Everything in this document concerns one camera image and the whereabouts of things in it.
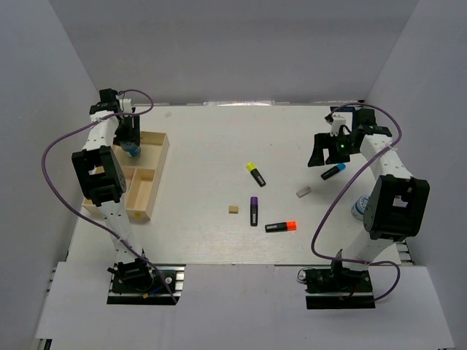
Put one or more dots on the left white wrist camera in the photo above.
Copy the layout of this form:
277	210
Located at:
126	105

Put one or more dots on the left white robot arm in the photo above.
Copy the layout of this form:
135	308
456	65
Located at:
99	173

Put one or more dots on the yellow cap highlighter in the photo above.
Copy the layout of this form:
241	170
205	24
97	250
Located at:
254	172

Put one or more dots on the blue slime jar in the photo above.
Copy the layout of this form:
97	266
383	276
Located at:
358	209
132	150

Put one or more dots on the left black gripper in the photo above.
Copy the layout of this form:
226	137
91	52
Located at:
133	133

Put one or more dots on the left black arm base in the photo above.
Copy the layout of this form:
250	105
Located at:
138	284

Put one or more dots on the orange cap highlighter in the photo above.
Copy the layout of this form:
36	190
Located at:
281	227

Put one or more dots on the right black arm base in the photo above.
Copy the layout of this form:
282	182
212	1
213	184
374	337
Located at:
328	291

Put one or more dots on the purple cap highlighter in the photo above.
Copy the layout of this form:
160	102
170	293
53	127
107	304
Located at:
254	211

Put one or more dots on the grey white eraser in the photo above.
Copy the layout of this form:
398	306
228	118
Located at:
304	191

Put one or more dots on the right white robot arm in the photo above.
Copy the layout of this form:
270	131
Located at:
397	202

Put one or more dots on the blue cap highlighter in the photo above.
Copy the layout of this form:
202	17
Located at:
332	171

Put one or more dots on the wooden compartment tray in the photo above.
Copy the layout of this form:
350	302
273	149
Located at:
143	174

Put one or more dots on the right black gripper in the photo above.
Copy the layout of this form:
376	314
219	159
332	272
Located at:
325	141

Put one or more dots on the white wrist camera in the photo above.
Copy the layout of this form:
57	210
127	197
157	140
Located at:
337	124
126	105

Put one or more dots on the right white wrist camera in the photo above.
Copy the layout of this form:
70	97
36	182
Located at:
337	124

